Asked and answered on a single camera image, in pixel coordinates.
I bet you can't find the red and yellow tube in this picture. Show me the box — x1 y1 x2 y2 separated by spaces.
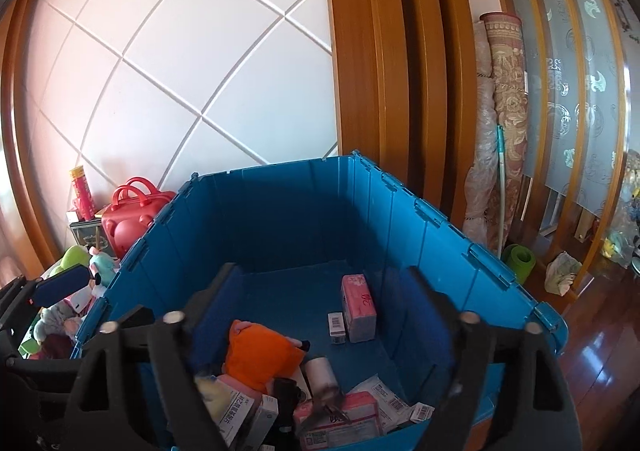
69 166 97 222

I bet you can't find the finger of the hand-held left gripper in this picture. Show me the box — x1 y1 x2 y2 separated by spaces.
0 263 92 328

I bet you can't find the white cardboard box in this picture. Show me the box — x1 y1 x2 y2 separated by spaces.
245 395 280 451

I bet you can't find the white barcode paper packet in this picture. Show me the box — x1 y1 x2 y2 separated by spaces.
350 376 416 432

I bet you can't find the frosted glass folding screen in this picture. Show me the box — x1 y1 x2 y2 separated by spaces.
502 0 628 217

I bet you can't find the orange plush toy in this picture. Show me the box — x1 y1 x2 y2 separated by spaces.
222 320 311 394

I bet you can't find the grey plush toy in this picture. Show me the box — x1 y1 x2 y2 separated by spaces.
32 306 76 347

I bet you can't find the dark green box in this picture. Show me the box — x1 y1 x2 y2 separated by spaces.
67 218 118 259

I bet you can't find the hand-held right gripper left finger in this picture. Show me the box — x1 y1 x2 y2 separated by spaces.
62 262 244 451

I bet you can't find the crumpled cloth bag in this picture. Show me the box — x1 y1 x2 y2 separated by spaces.
544 251 583 297

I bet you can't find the blue plastic storage container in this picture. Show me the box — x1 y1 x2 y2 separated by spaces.
70 150 571 451

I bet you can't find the red toy suitcase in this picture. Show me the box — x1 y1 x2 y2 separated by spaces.
101 177 177 259

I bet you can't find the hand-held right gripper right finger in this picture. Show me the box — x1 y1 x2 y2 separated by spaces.
406 266 584 451

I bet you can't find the pink flat tissue pack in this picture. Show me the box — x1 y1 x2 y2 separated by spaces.
294 391 383 449

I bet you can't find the white and pink plush toy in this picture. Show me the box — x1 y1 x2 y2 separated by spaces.
65 288 96 317

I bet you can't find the black small object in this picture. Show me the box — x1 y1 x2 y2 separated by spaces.
272 378 301 434

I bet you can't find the plastic-wrapped roll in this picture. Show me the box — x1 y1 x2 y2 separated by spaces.
462 21 501 244

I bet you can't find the clear bag of toys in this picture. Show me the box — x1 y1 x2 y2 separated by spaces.
602 151 640 277

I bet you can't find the small white barcode box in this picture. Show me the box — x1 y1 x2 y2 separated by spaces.
327 312 347 346

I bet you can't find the rolled patterned carpet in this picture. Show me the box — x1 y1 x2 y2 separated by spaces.
480 11 529 252

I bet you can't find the teal and white mop handle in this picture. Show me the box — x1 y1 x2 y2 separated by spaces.
495 125 507 257

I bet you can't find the green rolled yoga mat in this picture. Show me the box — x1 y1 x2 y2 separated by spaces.
501 243 537 284

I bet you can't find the white medicine box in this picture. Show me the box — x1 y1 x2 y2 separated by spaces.
212 376 261 449

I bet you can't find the white paper roll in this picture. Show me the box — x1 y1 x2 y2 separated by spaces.
304 356 343 404

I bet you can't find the pink tissue packet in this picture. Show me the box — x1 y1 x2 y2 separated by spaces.
341 274 377 343

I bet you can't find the teal plush toy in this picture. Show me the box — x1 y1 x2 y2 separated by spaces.
89 251 118 299

